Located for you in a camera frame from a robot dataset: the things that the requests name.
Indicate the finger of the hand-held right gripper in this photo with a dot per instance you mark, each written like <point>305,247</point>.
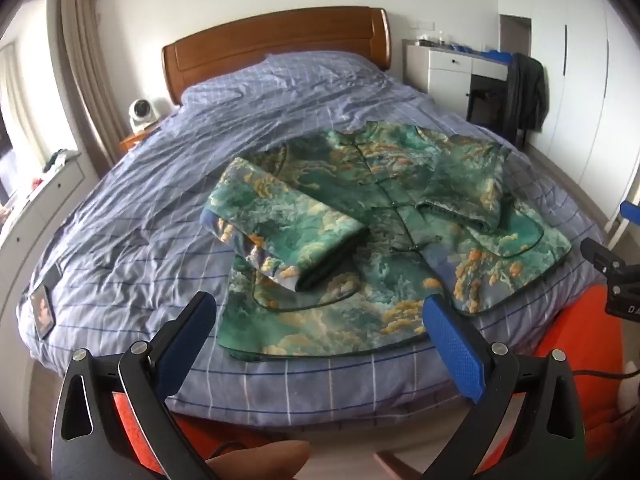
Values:
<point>622,275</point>
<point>631,210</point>

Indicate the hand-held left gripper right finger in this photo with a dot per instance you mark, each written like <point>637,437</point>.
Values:
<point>452,347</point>

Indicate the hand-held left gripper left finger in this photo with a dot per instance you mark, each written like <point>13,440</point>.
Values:
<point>187,332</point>

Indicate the green patterned jacket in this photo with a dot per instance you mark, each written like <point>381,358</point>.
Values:
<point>390,240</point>

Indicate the person's left hand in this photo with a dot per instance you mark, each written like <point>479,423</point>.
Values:
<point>260,460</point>

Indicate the person's orange clothing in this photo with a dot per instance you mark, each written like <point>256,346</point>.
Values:
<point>590,345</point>

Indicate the white wardrobe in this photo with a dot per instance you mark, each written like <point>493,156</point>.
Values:
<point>585,85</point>

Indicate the bed with blue checked sheet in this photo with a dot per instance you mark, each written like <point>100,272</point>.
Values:
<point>150,200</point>

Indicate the dark jacket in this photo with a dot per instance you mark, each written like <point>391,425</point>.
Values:
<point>527,90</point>

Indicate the white drawer cabinet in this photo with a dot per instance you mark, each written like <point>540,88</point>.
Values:
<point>35,220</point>

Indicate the wooden nightstand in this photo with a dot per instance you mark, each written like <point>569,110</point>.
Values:
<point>132,141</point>

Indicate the blue tray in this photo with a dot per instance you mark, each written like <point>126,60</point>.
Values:
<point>496,54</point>

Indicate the white green cloth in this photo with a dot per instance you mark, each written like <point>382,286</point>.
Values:
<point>60,160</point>

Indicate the white desk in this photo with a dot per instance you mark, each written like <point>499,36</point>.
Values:
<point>450,67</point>

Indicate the beige curtain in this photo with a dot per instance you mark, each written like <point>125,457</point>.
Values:
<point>87,70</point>

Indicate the wooden headboard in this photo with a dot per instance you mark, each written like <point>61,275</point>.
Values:
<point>275,45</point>

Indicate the white security camera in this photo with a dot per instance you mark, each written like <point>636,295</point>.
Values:
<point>142,112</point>

